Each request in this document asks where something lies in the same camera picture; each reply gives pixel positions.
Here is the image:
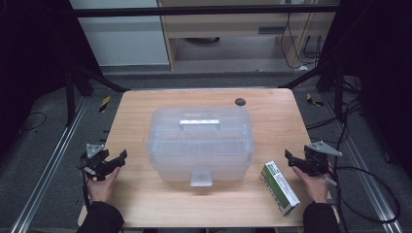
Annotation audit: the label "hanging black desk cables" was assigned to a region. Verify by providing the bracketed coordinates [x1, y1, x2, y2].
[279, 12, 326, 71]

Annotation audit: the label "black metal stand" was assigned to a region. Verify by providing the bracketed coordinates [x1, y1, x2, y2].
[277, 60, 361, 124]
[62, 60, 131, 127]

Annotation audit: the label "thin black floor cable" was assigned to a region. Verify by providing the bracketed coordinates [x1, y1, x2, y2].
[17, 111, 49, 134]

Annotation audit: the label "dark curtain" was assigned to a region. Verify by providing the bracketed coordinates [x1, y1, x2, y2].
[0, 0, 105, 159]
[319, 0, 412, 181]

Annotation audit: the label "yellow and black tape strip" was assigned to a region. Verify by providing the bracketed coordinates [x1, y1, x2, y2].
[305, 92, 326, 108]
[98, 94, 112, 115]

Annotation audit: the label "person's right hand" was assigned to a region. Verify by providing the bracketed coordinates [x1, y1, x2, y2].
[292, 165, 331, 205]

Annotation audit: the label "black floor cable loop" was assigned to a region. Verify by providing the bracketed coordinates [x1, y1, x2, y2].
[324, 165, 401, 225]

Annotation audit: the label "person's left hand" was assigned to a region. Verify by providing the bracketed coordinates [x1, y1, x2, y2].
[84, 166, 121, 205]

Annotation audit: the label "light wooden desk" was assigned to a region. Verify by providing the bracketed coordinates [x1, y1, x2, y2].
[157, 0, 338, 71]

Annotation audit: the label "black horizontal frame bar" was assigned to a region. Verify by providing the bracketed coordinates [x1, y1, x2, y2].
[72, 4, 340, 18]

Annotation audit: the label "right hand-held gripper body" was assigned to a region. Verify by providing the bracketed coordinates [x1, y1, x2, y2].
[302, 140, 344, 178]

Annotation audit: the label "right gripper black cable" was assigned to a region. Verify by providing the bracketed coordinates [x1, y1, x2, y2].
[322, 173, 351, 233]

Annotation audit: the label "white cabinet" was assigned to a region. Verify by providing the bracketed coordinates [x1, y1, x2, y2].
[68, 0, 171, 68]

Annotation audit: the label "green and white carton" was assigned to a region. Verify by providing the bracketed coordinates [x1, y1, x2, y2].
[259, 160, 301, 216]

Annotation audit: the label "clear plastic tiered storage box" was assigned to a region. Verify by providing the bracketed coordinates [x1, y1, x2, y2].
[146, 105, 256, 188]

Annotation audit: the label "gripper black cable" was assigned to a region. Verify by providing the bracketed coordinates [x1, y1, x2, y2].
[322, 173, 351, 233]
[82, 170, 92, 212]

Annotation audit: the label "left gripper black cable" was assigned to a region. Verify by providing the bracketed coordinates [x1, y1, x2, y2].
[82, 170, 92, 212]

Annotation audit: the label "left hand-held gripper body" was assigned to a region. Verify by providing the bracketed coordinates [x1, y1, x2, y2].
[78, 143, 113, 182]

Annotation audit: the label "aluminium floor rail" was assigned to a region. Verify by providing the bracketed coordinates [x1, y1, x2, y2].
[319, 92, 404, 233]
[9, 96, 90, 233]

